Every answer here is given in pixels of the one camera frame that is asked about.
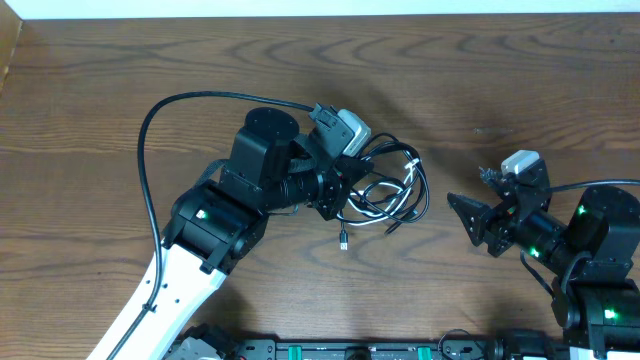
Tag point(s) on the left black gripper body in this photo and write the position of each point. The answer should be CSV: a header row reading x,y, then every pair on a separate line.
x,y
334,179

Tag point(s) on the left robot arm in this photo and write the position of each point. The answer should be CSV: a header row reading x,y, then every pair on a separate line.
x,y
224,215

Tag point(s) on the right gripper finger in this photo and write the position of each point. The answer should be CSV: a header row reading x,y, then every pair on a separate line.
x,y
494,179
473,214

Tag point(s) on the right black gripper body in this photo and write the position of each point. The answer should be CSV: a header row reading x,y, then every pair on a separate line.
x,y
502,226

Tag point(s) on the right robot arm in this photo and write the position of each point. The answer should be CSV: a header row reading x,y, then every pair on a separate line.
x,y
585,233

